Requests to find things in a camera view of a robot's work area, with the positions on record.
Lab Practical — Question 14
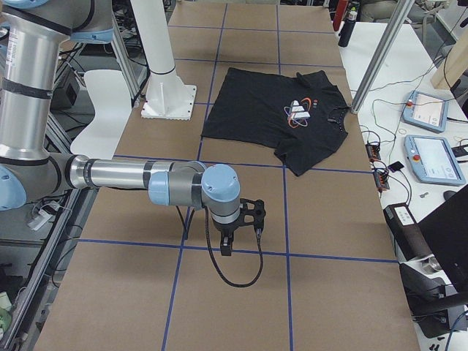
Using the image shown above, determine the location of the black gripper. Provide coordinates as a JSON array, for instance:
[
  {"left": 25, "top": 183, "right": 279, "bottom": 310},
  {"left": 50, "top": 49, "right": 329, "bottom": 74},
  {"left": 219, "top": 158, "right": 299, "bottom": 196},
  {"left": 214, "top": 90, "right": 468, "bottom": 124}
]
[{"left": 215, "top": 222, "right": 238, "bottom": 257}]

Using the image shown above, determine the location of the black printed t-shirt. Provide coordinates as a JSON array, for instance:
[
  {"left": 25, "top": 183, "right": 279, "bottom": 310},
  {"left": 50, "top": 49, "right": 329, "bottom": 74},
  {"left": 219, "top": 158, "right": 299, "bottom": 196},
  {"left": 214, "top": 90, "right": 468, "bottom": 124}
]
[{"left": 202, "top": 67, "right": 348, "bottom": 176}]

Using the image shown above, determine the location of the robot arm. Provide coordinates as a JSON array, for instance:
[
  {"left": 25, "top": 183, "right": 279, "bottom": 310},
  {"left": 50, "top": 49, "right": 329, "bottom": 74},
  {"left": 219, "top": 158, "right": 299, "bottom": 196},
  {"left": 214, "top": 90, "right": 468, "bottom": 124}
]
[{"left": 1, "top": 1, "right": 246, "bottom": 256}]

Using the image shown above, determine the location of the orange circuit board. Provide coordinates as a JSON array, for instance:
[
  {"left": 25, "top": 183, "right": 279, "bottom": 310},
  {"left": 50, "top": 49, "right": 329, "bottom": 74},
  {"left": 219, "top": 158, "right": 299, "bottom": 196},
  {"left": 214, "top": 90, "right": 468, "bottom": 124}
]
[{"left": 365, "top": 143, "right": 381, "bottom": 162}]

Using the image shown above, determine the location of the white plastic chair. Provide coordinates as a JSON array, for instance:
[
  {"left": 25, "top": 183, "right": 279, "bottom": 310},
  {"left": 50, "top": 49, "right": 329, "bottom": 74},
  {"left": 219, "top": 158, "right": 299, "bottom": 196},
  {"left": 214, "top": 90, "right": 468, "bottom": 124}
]
[{"left": 71, "top": 69, "right": 132, "bottom": 159}]

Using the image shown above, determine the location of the black box white label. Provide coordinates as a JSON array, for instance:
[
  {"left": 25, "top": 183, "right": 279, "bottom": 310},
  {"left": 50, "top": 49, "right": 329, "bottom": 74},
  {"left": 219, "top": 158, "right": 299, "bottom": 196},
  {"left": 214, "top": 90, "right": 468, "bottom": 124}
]
[{"left": 383, "top": 203, "right": 431, "bottom": 260}]

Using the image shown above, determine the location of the small black square device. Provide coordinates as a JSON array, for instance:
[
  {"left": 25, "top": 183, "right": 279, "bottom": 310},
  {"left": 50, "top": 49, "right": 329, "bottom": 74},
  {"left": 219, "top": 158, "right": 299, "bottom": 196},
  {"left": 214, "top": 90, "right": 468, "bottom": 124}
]
[{"left": 388, "top": 161, "right": 404, "bottom": 173}]

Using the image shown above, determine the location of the black monitor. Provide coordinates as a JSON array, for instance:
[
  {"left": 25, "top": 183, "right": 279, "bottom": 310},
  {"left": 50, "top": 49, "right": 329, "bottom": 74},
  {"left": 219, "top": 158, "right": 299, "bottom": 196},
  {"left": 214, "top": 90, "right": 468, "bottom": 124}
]
[{"left": 418, "top": 186, "right": 467, "bottom": 292}]

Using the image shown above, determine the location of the near blue teach pendant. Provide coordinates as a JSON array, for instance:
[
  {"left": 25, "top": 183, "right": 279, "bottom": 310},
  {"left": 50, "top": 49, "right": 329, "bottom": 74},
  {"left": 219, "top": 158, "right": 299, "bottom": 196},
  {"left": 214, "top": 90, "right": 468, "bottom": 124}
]
[{"left": 404, "top": 135, "right": 466, "bottom": 186}]

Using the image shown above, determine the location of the blue teach pendant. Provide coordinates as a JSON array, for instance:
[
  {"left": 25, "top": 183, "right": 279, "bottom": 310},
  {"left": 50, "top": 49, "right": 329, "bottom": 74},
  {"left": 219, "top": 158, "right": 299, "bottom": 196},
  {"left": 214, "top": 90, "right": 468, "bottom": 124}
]
[
  {"left": 402, "top": 91, "right": 448, "bottom": 133},
  {"left": 404, "top": 135, "right": 466, "bottom": 186}
]

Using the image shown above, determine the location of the far blue teach pendant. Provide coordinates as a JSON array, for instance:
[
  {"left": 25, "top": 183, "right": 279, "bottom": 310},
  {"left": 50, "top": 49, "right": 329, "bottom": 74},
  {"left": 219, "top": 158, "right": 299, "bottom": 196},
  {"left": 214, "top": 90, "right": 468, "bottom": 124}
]
[{"left": 402, "top": 91, "right": 448, "bottom": 133}]

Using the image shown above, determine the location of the black water bottle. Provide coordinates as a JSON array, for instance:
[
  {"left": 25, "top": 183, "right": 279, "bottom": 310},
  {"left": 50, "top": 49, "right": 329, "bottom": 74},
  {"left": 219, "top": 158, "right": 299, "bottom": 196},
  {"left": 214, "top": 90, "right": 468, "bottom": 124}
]
[{"left": 338, "top": 10, "right": 358, "bottom": 48}]

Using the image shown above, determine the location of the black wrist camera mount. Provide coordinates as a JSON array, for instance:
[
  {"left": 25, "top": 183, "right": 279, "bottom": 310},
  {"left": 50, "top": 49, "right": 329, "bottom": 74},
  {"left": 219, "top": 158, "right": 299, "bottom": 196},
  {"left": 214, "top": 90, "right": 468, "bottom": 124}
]
[{"left": 238, "top": 198, "right": 266, "bottom": 239}]

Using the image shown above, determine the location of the right black braided cable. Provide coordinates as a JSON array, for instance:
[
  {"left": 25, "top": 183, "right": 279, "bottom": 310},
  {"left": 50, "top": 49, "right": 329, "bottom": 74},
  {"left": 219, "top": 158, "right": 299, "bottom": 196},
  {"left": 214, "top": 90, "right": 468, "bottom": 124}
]
[{"left": 176, "top": 205, "right": 265, "bottom": 287}]

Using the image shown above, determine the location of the aluminium frame post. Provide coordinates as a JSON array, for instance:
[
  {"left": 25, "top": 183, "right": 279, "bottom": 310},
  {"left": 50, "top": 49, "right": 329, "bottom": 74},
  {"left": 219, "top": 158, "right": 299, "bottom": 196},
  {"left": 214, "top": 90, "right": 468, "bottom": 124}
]
[{"left": 350, "top": 0, "right": 415, "bottom": 114}]

